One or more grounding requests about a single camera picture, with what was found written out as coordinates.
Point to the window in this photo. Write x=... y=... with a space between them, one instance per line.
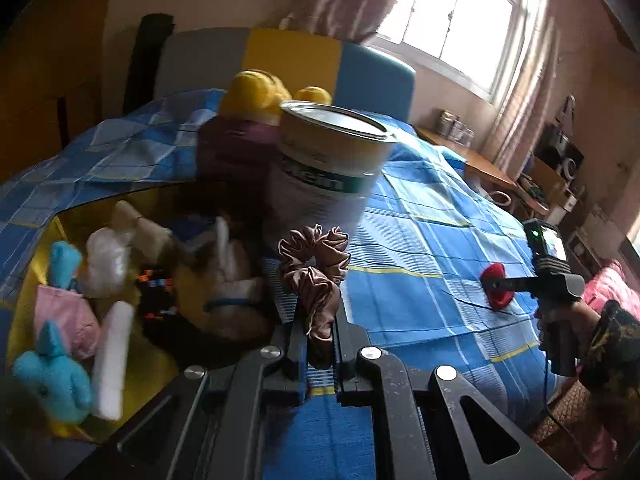
x=450 y=20

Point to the wooden wardrobe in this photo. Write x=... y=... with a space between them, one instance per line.
x=50 y=85

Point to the yellow giraffe plush toy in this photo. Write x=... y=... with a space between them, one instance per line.
x=250 y=95

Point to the wooden desk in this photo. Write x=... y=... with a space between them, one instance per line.
x=475 y=162

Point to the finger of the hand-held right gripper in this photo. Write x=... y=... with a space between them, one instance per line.
x=520 y=285

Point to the grey yellow blue headboard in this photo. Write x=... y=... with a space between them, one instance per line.
x=295 y=55

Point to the white tin can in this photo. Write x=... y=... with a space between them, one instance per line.
x=320 y=180

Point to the beige sock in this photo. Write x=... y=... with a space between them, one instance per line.
x=145 y=230

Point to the red plush item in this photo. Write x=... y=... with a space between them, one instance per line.
x=500 y=302

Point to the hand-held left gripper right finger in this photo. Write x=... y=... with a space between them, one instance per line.
x=342 y=360

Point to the brown satin scrunchie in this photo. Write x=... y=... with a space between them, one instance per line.
x=312 y=290

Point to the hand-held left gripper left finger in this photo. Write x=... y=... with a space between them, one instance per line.
x=297 y=360

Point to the gold-lined box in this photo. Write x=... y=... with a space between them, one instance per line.
x=192 y=287

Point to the black braided hairpiece with beads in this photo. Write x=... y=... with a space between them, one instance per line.
x=160 y=300

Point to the clear containers on desk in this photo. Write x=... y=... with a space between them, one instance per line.
x=455 y=127

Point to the person's right hand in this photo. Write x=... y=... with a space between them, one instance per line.
x=585 y=320

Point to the teal plush toy pink cloth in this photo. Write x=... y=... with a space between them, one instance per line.
x=55 y=385

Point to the dark purple box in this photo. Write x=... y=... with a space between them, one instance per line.
x=230 y=160

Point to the white fluffy item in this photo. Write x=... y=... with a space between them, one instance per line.
x=107 y=260

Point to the white socks blue band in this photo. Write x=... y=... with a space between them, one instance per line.
x=235 y=285

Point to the person's right forearm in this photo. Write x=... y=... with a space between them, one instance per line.
x=617 y=350

